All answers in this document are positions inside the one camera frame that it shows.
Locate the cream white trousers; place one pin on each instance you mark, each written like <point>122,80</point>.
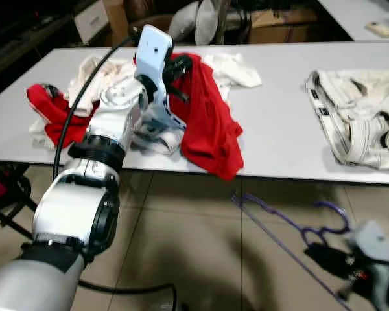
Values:
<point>360,129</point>

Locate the pale blue white garment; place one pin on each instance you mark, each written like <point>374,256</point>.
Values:
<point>159,126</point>

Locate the grey pillow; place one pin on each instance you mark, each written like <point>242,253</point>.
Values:
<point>183,23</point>
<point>209,23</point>

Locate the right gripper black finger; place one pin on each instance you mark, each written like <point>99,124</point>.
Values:
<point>319,256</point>

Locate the brown cardboard box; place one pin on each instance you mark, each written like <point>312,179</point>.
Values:
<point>285,27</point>

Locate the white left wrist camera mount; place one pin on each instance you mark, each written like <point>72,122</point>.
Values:
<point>152,48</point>

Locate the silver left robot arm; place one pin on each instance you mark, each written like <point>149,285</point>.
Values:
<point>71,207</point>

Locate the white carton box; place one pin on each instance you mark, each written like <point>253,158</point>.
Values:
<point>91,19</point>

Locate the purple clothes hanger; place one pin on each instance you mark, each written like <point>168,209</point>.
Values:
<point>318,230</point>

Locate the cream remote control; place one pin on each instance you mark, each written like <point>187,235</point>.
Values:
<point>379,29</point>

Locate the red t-shirt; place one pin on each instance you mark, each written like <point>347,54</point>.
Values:
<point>207,123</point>

